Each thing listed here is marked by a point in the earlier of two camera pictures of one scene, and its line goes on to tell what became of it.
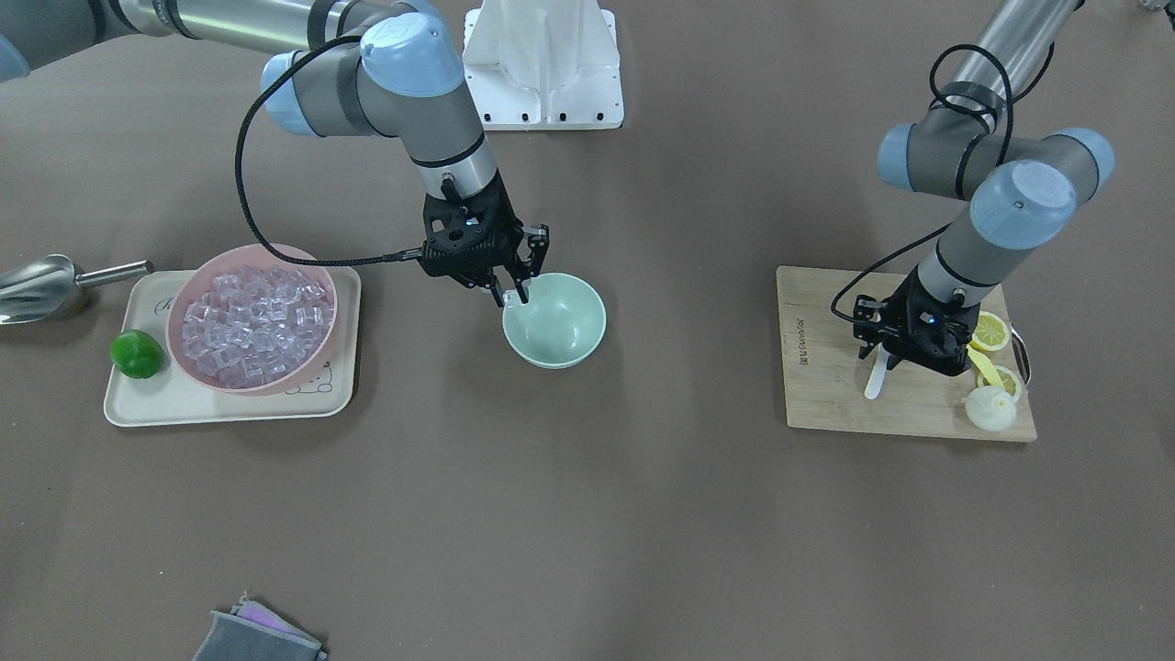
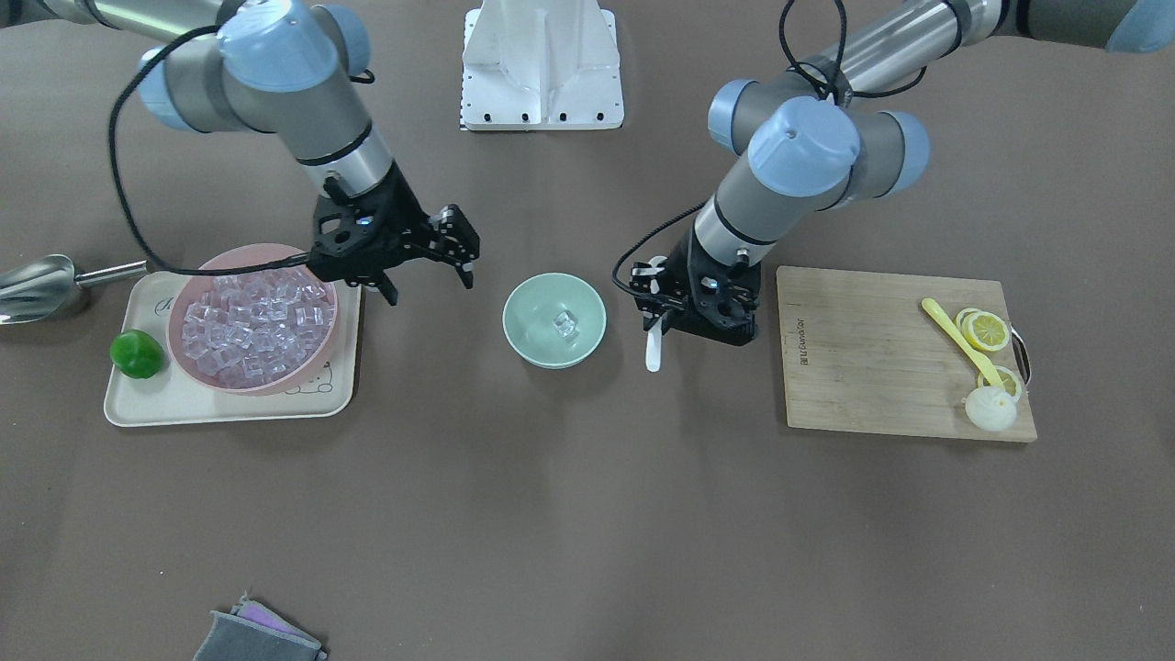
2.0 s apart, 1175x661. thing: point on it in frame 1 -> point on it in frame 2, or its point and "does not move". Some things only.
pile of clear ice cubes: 253,327 does not move
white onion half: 990,408 does not move
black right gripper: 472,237 -> 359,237
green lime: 136,352 does not move
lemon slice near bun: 1010,381 does not move
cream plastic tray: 173,395 does not move
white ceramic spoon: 878,372 -> 654,327
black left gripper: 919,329 -> 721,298
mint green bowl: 563,322 does not move
